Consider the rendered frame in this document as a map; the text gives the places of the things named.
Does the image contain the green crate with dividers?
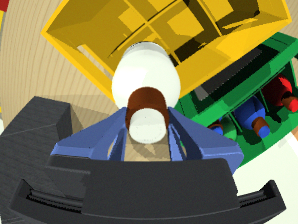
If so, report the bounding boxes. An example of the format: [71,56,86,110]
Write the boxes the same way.
[174,32,298,169]

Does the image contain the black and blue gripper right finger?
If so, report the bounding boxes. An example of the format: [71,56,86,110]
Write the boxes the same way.
[167,106,244,175]

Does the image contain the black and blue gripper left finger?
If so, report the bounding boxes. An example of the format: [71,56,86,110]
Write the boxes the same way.
[50,107,127,161]

